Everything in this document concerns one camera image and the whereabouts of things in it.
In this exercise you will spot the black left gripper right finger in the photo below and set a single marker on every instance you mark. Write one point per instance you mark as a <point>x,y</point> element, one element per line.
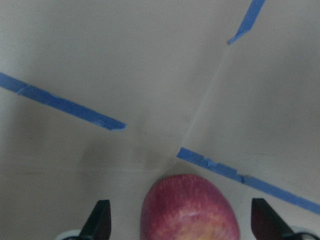
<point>266,224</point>

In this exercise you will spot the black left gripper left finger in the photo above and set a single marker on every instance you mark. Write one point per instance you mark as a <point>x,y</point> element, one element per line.
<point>98,225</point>

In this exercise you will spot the red yellow apple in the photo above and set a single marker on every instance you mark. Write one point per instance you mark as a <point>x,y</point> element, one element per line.
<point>187,207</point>

